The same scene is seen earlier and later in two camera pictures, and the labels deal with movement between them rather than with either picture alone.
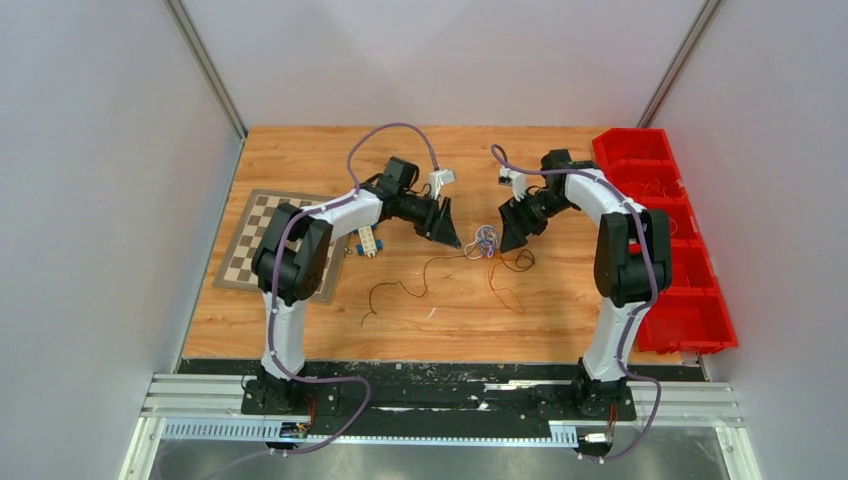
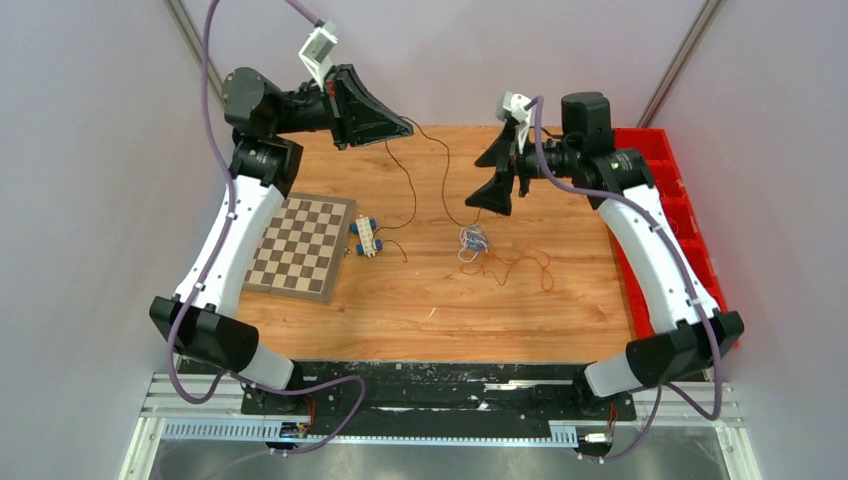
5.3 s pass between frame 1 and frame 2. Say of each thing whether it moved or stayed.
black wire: moved
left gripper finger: moved
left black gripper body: moved
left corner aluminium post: stayed
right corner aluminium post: stayed
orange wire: moved
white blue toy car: stayed
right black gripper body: moved
